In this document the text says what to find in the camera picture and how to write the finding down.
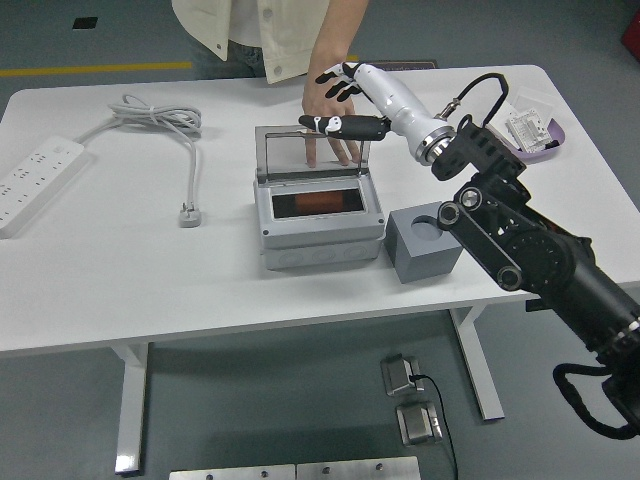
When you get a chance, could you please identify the white table leg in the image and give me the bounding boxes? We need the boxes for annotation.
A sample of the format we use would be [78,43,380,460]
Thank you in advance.
[110,342,151,474]
[448,304,506,422]

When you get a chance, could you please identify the person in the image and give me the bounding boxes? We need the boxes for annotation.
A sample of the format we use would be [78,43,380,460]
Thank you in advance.
[171,0,371,85]

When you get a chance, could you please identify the metal floor socket box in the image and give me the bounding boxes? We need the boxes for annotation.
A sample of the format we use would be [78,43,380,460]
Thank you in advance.
[396,399,444,446]
[380,353,426,398]

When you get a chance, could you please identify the purple plastic tray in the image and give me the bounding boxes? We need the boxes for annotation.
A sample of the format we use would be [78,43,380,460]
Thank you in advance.
[499,107,568,165]

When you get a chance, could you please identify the clear plastic packet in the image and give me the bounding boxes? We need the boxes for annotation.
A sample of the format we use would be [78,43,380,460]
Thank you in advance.
[509,88,557,119]

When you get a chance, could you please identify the white socket module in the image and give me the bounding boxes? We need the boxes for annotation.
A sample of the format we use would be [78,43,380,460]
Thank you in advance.
[504,110,554,151]

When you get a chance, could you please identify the grey cube holder block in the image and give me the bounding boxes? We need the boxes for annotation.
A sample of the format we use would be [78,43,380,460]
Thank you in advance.
[383,201,464,285]

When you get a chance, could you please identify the person's left hand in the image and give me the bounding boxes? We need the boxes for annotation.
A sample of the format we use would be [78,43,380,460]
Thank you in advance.
[301,74,360,169]

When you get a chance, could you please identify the metal plate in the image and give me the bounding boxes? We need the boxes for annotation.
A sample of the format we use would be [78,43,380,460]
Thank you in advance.
[168,464,296,480]

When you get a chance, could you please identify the white power cord with plug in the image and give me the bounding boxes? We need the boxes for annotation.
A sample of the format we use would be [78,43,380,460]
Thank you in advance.
[74,92,205,229]

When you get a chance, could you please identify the orange cylindrical battery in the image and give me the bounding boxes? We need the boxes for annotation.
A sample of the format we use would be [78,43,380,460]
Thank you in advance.
[294,192,344,215]

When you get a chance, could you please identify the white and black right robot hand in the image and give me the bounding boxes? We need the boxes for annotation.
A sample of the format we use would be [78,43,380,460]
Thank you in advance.
[298,62,451,152]

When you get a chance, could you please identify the red object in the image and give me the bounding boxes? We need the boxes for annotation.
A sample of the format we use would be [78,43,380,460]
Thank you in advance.
[619,10,640,51]

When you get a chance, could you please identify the dark floor sign plate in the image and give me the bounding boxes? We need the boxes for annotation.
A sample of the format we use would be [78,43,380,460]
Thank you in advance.
[372,59,440,72]

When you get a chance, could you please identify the black floor cable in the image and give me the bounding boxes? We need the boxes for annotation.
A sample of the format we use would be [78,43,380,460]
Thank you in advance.
[407,372,459,480]

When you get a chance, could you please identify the grey junction box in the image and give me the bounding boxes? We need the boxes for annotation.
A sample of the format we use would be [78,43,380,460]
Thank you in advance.
[253,124,387,272]

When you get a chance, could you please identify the white power strip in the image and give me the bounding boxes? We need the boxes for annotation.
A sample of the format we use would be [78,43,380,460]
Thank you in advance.
[0,136,95,239]

